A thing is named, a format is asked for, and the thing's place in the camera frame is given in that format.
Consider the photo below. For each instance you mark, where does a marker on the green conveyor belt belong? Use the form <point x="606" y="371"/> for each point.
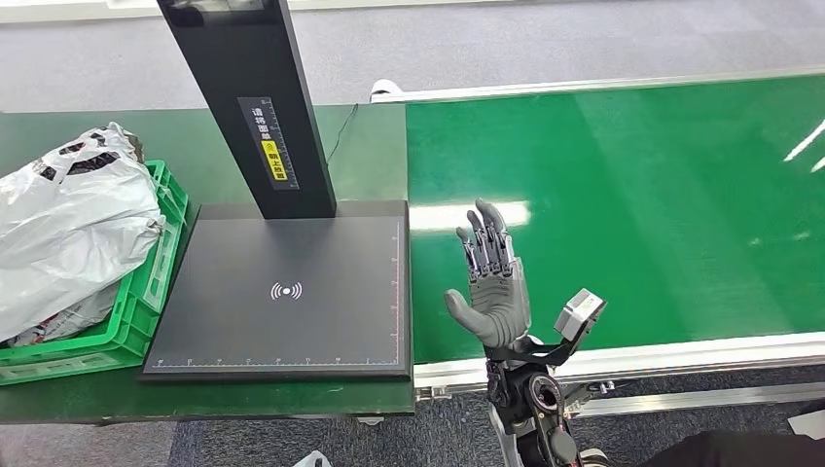
<point x="677" y="213"/>

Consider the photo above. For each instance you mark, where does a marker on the black inbound scanner machine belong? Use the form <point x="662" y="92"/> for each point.
<point x="309" y="258"/>

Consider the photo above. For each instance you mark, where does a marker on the green plastic crate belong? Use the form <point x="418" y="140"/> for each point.
<point x="161" y="271"/>

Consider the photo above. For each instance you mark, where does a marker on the white flat sheet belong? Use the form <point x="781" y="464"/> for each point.
<point x="809" y="424"/>

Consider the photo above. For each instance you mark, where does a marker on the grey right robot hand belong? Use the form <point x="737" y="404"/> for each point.
<point x="499" y="309"/>

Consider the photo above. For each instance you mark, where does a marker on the black fabric object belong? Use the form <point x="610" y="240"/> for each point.
<point x="741" y="451"/>

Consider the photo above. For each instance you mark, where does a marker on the aluminium conveyor frame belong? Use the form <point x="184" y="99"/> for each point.
<point x="677" y="356"/>

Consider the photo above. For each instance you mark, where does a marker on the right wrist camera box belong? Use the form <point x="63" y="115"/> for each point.
<point x="579" y="312"/>

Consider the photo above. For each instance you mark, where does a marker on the white courier bag black print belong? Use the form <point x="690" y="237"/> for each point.
<point x="71" y="232"/>

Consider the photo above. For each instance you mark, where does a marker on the yellow warning sticker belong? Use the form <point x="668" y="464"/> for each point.
<point x="273" y="160"/>

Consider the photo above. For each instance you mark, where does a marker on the white roller end cap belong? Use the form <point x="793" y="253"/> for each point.
<point x="385" y="87"/>

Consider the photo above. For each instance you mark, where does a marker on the white courier bag red print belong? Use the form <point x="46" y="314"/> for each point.
<point x="71" y="319"/>

